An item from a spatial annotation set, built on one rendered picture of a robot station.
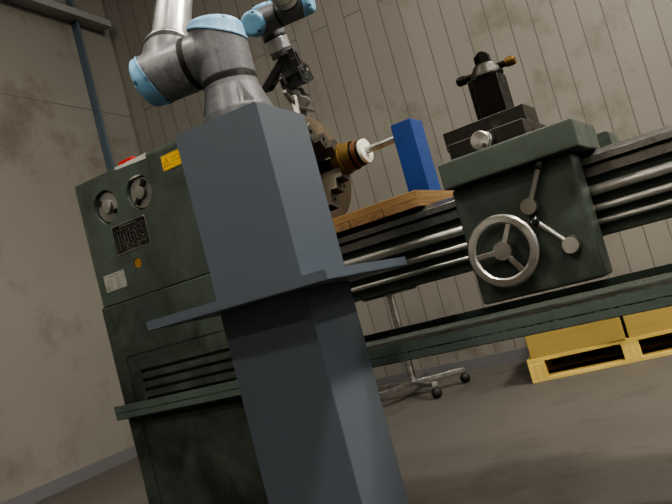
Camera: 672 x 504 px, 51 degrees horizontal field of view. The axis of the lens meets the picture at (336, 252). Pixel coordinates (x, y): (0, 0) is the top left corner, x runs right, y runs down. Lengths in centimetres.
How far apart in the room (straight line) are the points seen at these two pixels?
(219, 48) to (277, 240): 42
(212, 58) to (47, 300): 389
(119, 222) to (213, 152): 86
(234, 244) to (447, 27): 399
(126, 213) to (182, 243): 24
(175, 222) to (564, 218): 108
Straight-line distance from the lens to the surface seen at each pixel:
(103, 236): 230
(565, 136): 151
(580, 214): 154
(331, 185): 201
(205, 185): 144
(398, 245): 179
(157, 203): 212
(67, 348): 527
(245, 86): 148
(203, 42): 153
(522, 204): 154
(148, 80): 159
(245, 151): 139
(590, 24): 504
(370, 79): 536
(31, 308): 515
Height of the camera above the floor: 69
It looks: 4 degrees up
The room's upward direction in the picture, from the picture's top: 15 degrees counter-clockwise
